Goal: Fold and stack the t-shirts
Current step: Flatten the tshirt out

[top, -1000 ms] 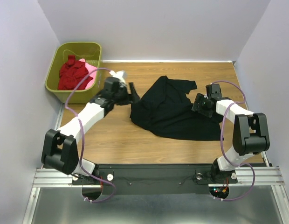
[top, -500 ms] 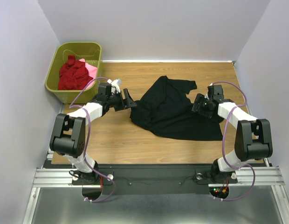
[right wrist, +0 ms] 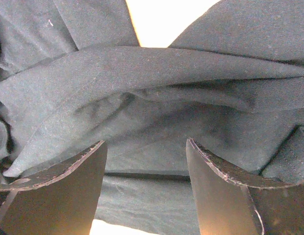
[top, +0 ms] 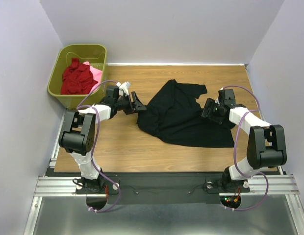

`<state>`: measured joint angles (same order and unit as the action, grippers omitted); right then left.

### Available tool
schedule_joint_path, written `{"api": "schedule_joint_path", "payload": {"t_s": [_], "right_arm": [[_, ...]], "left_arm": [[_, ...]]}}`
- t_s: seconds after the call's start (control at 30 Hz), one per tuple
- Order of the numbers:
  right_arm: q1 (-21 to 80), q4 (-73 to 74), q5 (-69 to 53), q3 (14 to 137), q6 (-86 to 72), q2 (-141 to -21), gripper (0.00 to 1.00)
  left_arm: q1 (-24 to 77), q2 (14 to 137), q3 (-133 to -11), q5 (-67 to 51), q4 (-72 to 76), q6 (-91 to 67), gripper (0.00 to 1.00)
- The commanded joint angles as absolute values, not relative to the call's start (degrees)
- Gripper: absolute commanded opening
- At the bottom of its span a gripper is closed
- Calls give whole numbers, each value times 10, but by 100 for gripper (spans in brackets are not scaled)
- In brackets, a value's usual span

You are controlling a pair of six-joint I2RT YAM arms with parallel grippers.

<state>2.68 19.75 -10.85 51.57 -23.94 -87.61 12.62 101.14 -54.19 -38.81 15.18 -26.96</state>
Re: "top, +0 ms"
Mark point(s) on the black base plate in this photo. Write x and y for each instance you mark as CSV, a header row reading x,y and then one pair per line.
x,y
158,188

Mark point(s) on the aluminium frame rail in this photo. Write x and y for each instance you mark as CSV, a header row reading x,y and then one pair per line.
x,y
56,187

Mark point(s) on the pink t shirt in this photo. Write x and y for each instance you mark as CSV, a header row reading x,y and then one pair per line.
x,y
97,74

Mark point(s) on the black t shirt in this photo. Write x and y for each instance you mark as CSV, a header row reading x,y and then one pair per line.
x,y
174,116

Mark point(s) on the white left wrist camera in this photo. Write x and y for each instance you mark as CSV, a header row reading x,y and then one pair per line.
x,y
123,88

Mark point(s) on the red t shirt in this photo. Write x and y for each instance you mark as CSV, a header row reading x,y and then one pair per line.
x,y
76,79

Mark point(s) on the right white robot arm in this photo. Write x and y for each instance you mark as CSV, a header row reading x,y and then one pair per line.
x,y
266,142

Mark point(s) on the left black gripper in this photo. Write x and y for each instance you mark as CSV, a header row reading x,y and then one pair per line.
x,y
134,106

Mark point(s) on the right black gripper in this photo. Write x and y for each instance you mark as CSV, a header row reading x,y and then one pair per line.
x,y
210,104

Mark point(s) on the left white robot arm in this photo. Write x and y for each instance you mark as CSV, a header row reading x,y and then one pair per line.
x,y
77,135

